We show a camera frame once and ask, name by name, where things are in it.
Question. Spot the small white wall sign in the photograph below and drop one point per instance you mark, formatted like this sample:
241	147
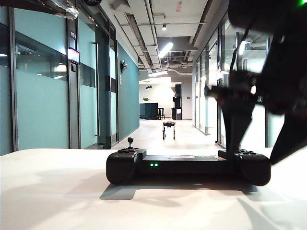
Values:
120	80

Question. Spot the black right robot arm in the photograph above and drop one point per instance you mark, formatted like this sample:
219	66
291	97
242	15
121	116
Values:
263	13

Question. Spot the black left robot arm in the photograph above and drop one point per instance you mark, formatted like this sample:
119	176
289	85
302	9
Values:
55	8

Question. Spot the black bin with poster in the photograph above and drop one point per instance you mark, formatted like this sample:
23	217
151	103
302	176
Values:
178	114

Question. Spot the dark wooden bar stool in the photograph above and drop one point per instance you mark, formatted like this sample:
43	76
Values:
161	112

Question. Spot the room number door sign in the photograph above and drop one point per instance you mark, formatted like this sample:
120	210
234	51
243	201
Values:
73	35

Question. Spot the small pendant spot lamp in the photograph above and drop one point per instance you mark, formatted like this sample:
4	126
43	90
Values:
164	27

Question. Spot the black quadruped robot dog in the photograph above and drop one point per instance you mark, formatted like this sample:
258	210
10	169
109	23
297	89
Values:
169	124

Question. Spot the metal wall ornament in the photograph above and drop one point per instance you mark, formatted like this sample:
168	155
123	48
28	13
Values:
124	66

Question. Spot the black metal-tipped joystick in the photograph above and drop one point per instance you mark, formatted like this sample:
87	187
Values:
130	141

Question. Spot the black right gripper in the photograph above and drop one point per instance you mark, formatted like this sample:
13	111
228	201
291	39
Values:
285	72

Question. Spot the dark bar counter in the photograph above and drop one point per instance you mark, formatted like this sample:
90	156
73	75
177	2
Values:
148	111

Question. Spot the glowing door display panel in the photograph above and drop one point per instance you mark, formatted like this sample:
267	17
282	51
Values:
73	55

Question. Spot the long linear ceiling light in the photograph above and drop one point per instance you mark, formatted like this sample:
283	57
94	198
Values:
157	73

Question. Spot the tall black machine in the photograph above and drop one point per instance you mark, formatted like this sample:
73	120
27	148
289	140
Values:
178	95

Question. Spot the black handheld remote control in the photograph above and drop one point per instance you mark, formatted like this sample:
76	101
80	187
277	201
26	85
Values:
187	167

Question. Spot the black round ceiling device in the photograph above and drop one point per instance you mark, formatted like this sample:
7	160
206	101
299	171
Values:
92	2

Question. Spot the linear light behind glass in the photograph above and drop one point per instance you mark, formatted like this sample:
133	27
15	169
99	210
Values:
242	48

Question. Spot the green potted plant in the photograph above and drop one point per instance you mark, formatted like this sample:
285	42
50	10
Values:
146	99

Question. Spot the black door card reader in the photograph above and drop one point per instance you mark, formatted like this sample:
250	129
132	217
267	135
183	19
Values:
74	68

